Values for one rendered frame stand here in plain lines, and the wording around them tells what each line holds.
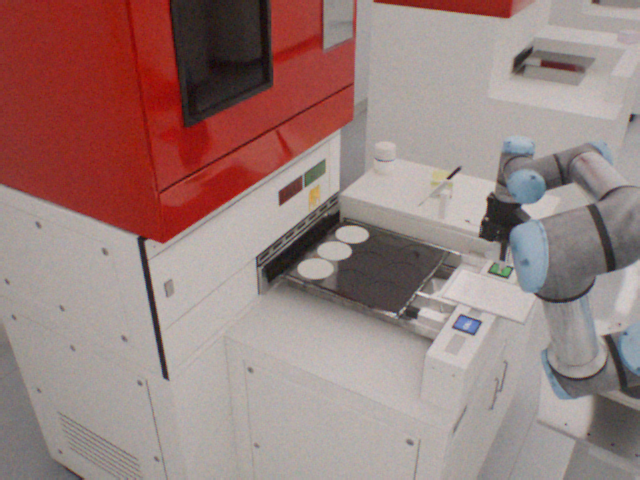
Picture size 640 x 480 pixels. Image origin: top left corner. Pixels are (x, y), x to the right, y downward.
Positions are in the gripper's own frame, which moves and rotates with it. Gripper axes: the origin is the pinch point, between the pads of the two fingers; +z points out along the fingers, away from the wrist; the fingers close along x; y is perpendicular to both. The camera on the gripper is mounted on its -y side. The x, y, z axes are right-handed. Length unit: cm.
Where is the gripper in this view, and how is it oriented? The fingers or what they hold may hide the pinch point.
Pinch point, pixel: (504, 266)
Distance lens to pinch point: 168.3
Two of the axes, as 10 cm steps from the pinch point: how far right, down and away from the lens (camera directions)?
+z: 0.0, 8.5, 5.3
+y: -8.6, -2.8, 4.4
